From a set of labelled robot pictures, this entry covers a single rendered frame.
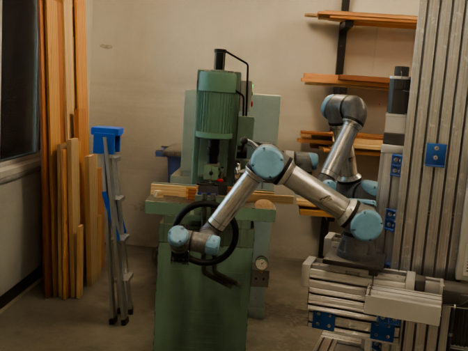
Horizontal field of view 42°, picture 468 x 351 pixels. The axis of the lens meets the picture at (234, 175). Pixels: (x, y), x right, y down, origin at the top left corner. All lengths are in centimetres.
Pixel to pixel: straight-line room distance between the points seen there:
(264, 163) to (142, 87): 320
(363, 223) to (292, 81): 307
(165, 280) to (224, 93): 91
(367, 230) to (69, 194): 233
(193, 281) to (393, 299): 100
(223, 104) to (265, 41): 240
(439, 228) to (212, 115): 111
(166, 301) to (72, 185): 139
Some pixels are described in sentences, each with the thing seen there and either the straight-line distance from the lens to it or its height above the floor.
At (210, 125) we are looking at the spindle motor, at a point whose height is 126.
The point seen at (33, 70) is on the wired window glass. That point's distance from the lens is 438.
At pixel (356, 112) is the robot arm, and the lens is 273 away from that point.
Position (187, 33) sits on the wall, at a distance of 524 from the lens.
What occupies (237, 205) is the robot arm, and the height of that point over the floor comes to 99.
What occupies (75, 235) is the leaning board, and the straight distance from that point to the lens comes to 416.
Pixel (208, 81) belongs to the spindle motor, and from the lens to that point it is 284.
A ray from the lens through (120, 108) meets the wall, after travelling 533.
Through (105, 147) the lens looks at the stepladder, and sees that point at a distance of 357.
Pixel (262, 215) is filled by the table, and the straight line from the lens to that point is 281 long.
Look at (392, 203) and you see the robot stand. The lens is 259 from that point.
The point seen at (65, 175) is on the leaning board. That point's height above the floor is 81.
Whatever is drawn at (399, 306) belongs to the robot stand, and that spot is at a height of 71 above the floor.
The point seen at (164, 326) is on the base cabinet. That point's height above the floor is 30.
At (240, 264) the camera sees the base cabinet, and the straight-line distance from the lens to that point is 287.
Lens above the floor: 144
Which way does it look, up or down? 8 degrees down
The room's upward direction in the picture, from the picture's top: 4 degrees clockwise
